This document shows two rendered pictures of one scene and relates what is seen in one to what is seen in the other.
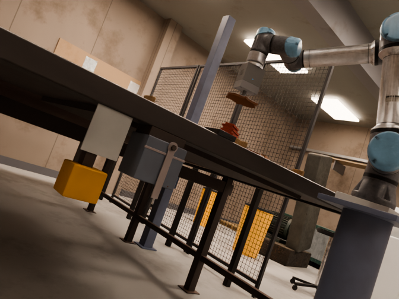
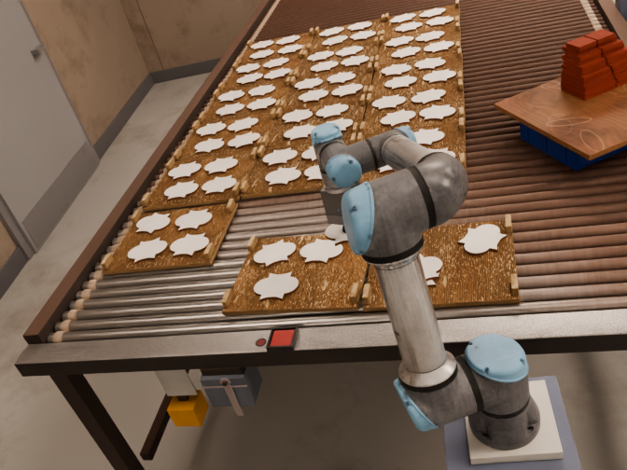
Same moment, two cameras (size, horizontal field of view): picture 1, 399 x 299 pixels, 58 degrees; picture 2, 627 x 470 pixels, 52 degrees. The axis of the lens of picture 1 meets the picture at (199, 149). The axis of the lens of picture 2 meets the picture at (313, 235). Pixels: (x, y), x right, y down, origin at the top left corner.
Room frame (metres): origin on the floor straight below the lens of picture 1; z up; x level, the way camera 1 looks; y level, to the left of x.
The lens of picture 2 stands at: (0.55, -1.24, 2.11)
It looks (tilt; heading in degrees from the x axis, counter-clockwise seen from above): 34 degrees down; 57
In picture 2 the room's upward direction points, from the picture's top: 17 degrees counter-clockwise
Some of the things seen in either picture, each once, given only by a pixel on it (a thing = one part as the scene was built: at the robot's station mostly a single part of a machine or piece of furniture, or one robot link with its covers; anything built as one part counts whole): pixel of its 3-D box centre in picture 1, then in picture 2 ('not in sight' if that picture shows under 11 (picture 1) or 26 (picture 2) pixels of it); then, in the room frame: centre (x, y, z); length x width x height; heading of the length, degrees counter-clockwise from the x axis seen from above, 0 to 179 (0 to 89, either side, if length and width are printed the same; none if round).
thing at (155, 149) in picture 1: (153, 162); (231, 382); (1.01, 0.11, 0.77); 0.14 x 0.11 x 0.18; 128
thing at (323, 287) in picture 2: not in sight; (300, 271); (1.36, 0.13, 0.93); 0.41 x 0.35 x 0.02; 125
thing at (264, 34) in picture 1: (263, 43); (329, 147); (1.41, -0.10, 1.38); 0.09 x 0.08 x 0.11; 61
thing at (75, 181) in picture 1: (91, 151); (179, 391); (0.89, 0.25, 0.74); 0.09 x 0.08 x 0.24; 128
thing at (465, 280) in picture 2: not in sight; (440, 263); (1.60, -0.22, 0.93); 0.41 x 0.35 x 0.02; 127
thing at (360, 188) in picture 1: (376, 190); (502, 406); (1.27, -0.65, 0.95); 0.15 x 0.15 x 0.10
